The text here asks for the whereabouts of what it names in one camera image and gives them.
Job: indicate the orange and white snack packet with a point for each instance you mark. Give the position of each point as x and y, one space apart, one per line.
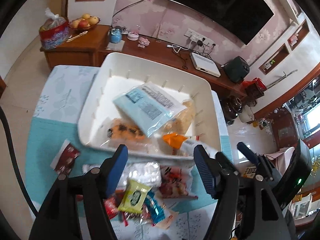
175 140

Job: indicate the blue snow globe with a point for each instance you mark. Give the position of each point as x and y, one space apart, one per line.
116 35

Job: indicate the brown ceramic jar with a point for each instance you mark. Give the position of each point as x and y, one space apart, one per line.
232 108

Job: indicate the clear pack of yellow popcorn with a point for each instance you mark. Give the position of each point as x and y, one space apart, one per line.
176 124

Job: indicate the white printed snack packet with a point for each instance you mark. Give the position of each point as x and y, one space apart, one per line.
146 172

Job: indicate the dark red snack packet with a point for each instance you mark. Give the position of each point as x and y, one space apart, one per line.
67 158

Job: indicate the beige cracker packet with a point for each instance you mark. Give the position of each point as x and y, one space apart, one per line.
168 221

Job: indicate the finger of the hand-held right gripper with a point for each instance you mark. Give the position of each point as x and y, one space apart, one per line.
246 152

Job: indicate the small pink toy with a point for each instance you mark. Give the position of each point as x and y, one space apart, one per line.
143 42

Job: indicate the white set-top box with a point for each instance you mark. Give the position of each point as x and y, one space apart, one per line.
205 63

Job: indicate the white spoon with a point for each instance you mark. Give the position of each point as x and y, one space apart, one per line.
76 36

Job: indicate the green yellow snack packet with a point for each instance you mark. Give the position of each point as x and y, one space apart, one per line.
135 196

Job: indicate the clear pack of orange pastries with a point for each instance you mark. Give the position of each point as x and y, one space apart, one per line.
125 130

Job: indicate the teal striped table mat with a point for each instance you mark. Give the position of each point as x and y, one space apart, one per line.
42 142

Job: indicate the wooden television cabinet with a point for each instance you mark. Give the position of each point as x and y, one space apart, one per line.
87 45

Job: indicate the white plastic storage bin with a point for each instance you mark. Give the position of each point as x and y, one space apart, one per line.
112 87

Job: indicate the large light blue snack bag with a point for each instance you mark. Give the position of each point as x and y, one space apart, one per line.
147 110

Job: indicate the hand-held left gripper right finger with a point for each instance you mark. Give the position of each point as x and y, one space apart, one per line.
203 172

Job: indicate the black flat screen television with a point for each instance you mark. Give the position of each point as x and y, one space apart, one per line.
220 2

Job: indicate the bowl of fruit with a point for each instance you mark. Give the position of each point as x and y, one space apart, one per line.
83 23

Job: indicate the red and white snack bag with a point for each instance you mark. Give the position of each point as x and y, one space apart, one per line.
175 183

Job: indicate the pink music box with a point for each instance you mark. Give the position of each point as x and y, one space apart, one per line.
133 34

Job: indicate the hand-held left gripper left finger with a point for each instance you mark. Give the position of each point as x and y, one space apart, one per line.
116 170

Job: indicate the blue snack packet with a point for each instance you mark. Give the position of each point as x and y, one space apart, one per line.
155 207

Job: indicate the white wall outlet strip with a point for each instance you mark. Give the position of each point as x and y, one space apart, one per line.
197 36

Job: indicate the white bucket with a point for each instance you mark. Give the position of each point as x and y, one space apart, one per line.
246 115

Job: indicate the white and red cloth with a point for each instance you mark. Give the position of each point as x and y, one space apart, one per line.
283 153

